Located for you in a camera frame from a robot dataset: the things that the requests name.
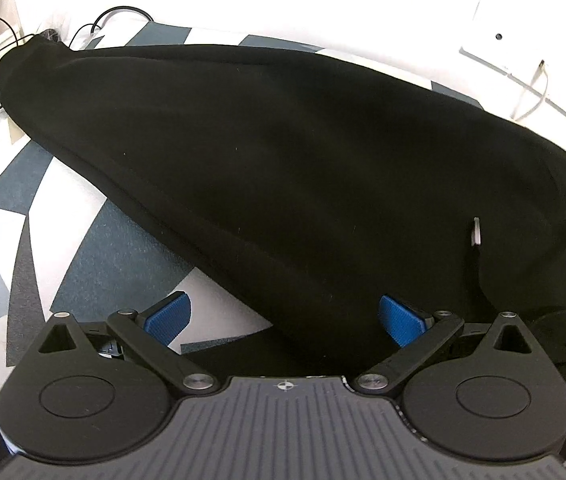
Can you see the geometric patterned table mat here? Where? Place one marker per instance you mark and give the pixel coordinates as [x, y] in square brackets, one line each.
[88, 240]

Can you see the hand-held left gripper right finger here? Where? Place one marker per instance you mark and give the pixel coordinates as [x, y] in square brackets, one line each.
[402, 325]

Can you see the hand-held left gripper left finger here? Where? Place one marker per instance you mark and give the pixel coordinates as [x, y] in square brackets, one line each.
[165, 317]

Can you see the white wall socket panel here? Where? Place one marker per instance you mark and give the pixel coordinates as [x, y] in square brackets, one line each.
[503, 45]

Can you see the black pants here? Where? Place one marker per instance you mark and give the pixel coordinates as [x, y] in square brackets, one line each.
[288, 160]

